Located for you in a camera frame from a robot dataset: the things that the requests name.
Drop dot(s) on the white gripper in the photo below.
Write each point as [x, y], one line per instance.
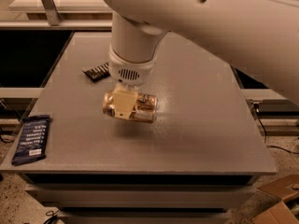
[130, 71]

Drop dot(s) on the orange soda can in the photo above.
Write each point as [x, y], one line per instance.
[144, 110]

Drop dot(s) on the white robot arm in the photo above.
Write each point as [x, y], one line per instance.
[258, 37]

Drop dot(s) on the blue rxbar blueberry packet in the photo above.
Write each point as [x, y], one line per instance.
[33, 140]

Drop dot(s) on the dark snack bar wrapper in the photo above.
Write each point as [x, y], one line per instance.
[98, 72]

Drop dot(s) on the grey drawer cabinet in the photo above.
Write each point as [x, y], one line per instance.
[140, 199]

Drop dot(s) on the brown cardboard box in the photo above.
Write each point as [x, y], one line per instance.
[286, 210]

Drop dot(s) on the metal window frame rail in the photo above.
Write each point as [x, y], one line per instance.
[78, 15]

